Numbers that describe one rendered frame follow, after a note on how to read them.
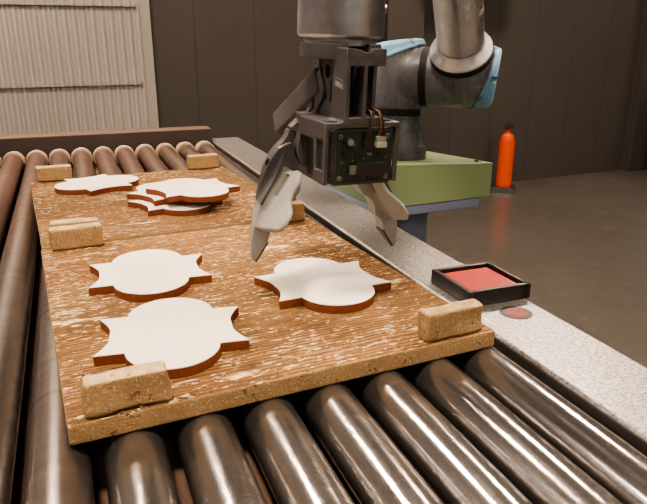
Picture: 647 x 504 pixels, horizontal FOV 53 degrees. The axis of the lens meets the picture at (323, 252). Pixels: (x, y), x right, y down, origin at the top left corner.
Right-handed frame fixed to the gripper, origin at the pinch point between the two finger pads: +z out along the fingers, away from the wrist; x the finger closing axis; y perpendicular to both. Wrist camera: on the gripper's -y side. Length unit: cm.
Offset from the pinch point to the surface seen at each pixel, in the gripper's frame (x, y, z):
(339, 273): 2.2, -0.6, 2.8
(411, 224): 44, -52, 16
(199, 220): -5.2, -29.9, 4.6
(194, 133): 14, -113, 6
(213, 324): -13.0, 6.3, 3.0
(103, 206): -16.4, -43.5, 5.2
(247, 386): -13.0, 15.7, 3.8
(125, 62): 33, -367, 2
